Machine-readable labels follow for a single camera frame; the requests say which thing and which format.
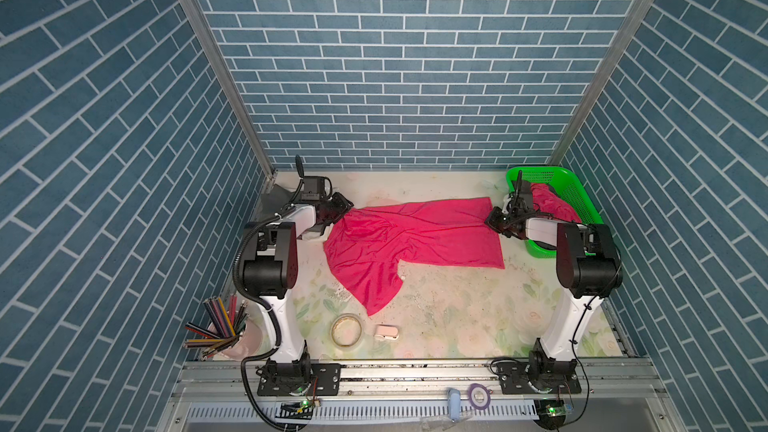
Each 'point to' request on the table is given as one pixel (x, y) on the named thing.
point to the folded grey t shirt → (271, 202)
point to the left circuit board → (295, 410)
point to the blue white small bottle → (454, 403)
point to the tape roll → (346, 330)
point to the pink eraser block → (386, 331)
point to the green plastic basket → (565, 184)
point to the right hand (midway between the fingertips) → (485, 214)
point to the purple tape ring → (470, 390)
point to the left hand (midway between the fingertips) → (351, 203)
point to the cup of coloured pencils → (233, 332)
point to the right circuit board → (552, 413)
